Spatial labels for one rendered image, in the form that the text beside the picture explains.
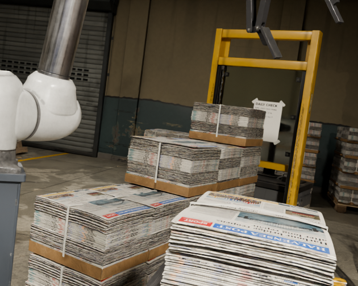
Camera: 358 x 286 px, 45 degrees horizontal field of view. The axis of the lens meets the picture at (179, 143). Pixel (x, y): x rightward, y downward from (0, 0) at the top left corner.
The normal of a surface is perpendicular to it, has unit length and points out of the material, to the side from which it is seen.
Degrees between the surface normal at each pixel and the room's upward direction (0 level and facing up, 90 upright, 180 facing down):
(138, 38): 90
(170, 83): 90
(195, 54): 90
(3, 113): 88
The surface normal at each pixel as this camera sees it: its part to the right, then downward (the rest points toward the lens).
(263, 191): -0.51, 0.00
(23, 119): 0.89, 0.16
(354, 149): -0.18, 0.05
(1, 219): 0.40, 0.12
